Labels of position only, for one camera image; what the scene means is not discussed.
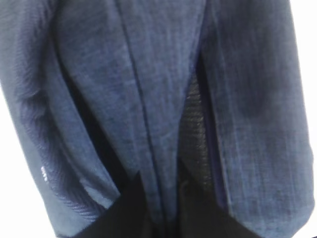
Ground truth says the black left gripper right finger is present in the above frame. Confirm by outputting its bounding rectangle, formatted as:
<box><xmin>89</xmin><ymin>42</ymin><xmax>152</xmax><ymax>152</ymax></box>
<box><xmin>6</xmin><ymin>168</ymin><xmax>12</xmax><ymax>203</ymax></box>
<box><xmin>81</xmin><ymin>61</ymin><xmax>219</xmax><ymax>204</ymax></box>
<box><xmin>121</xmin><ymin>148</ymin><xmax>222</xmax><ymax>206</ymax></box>
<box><xmin>177</xmin><ymin>158</ymin><xmax>253</xmax><ymax>238</ymax></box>

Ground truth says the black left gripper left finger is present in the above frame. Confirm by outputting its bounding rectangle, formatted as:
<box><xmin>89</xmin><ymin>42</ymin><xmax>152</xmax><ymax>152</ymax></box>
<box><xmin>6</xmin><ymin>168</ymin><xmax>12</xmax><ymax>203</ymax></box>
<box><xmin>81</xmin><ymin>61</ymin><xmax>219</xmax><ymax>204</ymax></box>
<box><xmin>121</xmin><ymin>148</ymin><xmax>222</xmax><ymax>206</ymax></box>
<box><xmin>75</xmin><ymin>174</ymin><xmax>151</xmax><ymax>238</ymax></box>

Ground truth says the dark blue lunch bag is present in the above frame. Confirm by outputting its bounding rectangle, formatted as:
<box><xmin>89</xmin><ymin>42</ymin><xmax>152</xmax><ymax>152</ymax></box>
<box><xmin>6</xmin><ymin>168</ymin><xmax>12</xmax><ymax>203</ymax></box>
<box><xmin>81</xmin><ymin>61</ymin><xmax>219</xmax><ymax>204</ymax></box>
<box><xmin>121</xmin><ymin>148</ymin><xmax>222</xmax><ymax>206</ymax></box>
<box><xmin>0</xmin><ymin>0</ymin><xmax>315</xmax><ymax>238</ymax></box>

